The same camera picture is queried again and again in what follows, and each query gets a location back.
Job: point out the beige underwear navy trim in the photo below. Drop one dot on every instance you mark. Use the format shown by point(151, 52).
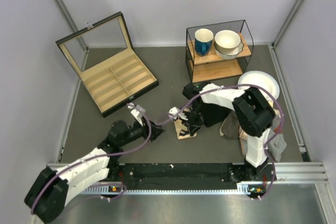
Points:
point(182, 131)

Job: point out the white scalloped dish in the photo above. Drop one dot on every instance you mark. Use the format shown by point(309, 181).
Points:
point(231, 54)

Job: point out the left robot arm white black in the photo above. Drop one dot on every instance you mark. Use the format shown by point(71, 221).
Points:
point(53, 189)

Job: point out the striped grey underwear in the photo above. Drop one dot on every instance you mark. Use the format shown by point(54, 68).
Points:
point(277, 144)

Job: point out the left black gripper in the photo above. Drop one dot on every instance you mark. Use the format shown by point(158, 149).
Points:
point(156, 130)

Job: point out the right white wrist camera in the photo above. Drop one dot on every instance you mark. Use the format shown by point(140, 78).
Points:
point(176, 113)

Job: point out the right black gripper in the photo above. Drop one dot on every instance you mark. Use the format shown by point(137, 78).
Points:
point(193, 125)

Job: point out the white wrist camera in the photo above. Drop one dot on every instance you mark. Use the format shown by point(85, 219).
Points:
point(176, 113)
point(137, 112)

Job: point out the blue ceramic mug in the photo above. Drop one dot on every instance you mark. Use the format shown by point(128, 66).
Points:
point(203, 41)

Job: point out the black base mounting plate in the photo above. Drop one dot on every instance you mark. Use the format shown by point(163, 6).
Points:
point(188, 176)

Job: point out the black wire wooden shelf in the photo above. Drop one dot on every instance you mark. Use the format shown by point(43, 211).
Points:
point(211, 66)

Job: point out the grey slotted cable duct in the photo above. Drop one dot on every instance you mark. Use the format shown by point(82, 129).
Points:
point(106, 189)

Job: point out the cream ceramic bowl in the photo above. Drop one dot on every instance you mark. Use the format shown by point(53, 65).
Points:
point(227, 41)

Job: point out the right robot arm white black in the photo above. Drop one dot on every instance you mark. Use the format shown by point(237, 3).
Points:
point(253, 111)

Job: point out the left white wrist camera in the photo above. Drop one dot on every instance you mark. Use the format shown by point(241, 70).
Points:
point(137, 112)

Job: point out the white round plate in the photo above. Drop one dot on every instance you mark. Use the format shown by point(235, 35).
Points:
point(261, 79)

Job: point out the black underwear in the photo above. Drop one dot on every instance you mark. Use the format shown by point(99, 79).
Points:
point(213, 114)

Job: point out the grey underwear white band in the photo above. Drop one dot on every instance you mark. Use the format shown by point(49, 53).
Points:
point(230, 127)

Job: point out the black compartment box glass lid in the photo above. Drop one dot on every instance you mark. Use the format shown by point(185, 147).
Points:
point(104, 58)

